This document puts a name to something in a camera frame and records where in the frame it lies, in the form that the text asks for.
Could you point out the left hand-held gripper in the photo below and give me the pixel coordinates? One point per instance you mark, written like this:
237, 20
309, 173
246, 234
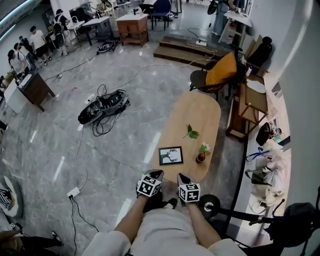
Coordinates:
148, 186

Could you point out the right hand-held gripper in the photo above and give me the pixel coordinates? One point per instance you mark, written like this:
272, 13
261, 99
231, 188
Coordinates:
190, 192

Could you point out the black picture frame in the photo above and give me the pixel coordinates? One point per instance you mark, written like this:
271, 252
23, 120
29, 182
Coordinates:
172, 156

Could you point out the person's left forearm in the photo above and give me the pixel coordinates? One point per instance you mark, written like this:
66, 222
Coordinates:
130, 220

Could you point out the person's right forearm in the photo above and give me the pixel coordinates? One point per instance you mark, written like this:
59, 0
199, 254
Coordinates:
203, 225

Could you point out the wooden coffee table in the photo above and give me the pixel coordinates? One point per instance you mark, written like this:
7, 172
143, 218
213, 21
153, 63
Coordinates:
195, 110

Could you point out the dark soda bottle red cap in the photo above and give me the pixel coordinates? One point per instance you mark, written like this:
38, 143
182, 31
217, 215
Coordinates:
200, 157

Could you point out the person's right shoe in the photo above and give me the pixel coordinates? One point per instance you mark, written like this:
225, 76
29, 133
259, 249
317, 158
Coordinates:
172, 203

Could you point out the person's black trousers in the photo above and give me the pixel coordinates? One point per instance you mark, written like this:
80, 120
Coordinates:
155, 203

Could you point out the white artificial flower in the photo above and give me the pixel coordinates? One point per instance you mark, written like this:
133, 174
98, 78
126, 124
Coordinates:
203, 149

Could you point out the black coat rack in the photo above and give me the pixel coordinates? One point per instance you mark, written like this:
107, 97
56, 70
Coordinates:
209, 206

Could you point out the green leaf sprig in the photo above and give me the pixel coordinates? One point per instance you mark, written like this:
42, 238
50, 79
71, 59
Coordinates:
193, 134

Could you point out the person's beige shirt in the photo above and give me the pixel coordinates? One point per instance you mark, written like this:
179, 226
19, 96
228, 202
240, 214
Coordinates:
162, 235

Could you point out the olive green bag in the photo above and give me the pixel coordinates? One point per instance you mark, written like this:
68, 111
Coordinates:
257, 176

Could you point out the black glass-door cabinet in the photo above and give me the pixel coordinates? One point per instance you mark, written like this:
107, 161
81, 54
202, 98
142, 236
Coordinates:
245, 233

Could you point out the white power strip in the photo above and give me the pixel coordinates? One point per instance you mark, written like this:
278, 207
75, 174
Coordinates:
73, 192
90, 98
201, 43

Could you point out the dark handbag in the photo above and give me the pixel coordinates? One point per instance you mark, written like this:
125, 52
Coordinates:
263, 133

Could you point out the white cloth bag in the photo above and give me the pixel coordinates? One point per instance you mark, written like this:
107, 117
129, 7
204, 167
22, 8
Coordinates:
277, 170

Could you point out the wooden side shelf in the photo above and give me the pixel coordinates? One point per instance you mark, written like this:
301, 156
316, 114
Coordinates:
250, 110

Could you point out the dark round chair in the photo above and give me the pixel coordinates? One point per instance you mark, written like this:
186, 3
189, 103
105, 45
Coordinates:
198, 80

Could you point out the white round plate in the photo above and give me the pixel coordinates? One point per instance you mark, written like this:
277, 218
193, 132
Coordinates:
256, 87

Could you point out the orange cushion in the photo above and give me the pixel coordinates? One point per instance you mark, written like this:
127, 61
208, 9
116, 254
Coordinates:
222, 68

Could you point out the white low cabinet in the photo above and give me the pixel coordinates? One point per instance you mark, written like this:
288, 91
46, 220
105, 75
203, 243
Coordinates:
277, 105

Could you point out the dark hanging bag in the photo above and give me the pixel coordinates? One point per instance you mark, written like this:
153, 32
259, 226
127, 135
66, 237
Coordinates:
297, 222

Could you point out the wooden steps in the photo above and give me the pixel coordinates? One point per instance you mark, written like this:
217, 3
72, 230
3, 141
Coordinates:
180, 53

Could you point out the black printed bag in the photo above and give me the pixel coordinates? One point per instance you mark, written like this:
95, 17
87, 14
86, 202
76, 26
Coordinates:
107, 47

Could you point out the grey round seat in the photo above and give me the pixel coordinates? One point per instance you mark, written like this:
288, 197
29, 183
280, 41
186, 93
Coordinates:
18, 200

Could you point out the dark wooden nightstand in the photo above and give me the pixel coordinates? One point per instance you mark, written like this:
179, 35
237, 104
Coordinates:
37, 90

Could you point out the brown wooden cabinet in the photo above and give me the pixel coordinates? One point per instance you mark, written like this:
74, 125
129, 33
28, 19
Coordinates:
132, 27

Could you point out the black padded bag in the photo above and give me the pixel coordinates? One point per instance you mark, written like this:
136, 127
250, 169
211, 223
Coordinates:
261, 51

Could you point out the zebra striped cushion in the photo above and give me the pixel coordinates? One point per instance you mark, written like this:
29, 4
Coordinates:
6, 198

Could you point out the white box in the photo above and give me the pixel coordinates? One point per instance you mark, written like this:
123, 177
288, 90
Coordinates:
12, 97

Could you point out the white table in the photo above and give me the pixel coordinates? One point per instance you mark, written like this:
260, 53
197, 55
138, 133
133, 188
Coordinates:
96, 22

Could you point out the blue chair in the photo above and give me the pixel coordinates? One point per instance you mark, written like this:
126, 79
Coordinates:
161, 8

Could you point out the white desk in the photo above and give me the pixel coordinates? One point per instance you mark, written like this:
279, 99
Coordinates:
237, 18

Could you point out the ceiling light strip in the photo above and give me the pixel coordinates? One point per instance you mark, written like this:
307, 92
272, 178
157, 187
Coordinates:
10, 16

